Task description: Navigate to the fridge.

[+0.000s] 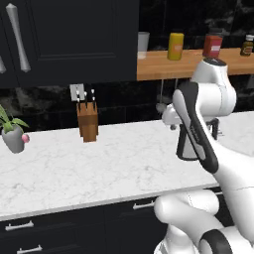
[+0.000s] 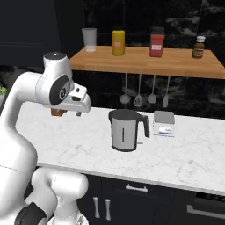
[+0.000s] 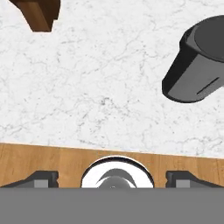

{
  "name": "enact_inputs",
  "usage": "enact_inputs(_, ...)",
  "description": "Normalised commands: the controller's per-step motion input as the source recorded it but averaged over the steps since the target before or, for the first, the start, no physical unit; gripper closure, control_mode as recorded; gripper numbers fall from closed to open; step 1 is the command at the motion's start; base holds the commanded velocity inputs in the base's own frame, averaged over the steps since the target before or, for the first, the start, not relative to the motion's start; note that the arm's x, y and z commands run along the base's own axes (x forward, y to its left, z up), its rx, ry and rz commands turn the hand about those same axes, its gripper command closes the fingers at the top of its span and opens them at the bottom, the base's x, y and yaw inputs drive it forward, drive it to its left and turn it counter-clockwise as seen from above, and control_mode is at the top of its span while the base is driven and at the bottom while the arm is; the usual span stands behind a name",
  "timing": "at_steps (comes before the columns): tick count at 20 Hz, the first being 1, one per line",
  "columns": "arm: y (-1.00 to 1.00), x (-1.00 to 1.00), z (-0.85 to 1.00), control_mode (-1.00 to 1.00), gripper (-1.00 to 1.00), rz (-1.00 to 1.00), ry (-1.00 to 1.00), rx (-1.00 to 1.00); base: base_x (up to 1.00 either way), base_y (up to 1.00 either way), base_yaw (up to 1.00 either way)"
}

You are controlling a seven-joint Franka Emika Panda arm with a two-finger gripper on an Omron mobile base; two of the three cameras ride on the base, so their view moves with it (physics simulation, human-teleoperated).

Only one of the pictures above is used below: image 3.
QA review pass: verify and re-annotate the round silver cupboard knob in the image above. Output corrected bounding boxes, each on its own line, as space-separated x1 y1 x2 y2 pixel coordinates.
80 155 155 189

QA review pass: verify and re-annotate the brown wooden knife block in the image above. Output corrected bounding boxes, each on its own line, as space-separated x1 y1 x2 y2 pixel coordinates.
8 0 61 33

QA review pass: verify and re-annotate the black electric kettle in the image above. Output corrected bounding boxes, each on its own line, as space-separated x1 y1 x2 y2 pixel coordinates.
161 15 224 104

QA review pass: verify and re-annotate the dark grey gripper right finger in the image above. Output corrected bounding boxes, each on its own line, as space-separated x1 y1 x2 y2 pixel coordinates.
164 171 224 189

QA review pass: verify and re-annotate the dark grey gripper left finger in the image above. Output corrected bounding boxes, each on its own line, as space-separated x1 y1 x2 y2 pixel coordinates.
0 171 60 189

